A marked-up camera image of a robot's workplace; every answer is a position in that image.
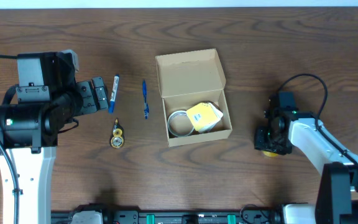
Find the blue white marker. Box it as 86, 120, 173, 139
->
108, 74, 120, 114

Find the small yellow tape roll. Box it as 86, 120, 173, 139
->
263, 151, 278, 157

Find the yellow sticky note pad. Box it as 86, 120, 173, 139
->
186, 102, 223, 133

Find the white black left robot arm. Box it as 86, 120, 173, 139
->
0, 50, 108, 223

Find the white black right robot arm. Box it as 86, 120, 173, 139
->
254, 110, 358, 223

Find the yellow black correction tape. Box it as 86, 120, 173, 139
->
109, 118, 125, 149

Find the blue ballpoint pen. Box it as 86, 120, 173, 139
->
142, 80, 149, 119

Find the large clear tape roll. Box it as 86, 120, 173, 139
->
167, 110, 195, 138

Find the open cardboard box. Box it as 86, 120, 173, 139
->
155, 49, 232, 147

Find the black rail with mounts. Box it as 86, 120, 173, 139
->
51, 203, 316, 224

